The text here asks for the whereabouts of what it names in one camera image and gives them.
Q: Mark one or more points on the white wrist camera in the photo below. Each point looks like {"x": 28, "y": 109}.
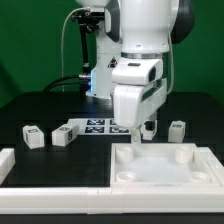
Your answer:
{"x": 137, "y": 71}

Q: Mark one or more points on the white U-shaped obstacle fence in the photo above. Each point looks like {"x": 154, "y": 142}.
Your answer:
{"x": 99, "y": 200}

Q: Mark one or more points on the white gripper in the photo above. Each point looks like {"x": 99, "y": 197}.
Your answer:
{"x": 135, "y": 104}

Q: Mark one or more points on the black camera on stand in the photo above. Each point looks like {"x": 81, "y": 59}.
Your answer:
{"x": 88, "y": 23}

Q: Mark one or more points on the AprilTag marker sheet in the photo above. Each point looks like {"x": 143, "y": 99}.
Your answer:
{"x": 97, "y": 126}

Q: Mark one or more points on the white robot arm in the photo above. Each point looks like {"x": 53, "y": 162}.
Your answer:
{"x": 134, "y": 39}

